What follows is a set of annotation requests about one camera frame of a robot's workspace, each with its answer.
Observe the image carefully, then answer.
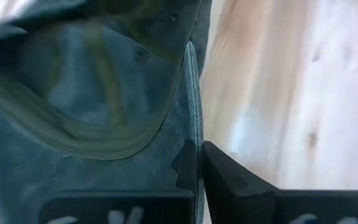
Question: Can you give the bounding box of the blue denim cap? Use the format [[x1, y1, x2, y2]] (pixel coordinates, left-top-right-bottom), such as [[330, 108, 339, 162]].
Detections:
[[0, 0, 213, 224]]

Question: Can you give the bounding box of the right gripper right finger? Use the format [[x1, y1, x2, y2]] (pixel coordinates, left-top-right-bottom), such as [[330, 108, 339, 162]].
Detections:
[[202, 140, 358, 224]]

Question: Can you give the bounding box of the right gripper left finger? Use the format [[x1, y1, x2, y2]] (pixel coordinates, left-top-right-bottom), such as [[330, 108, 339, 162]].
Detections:
[[39, 139, 198, 224]]

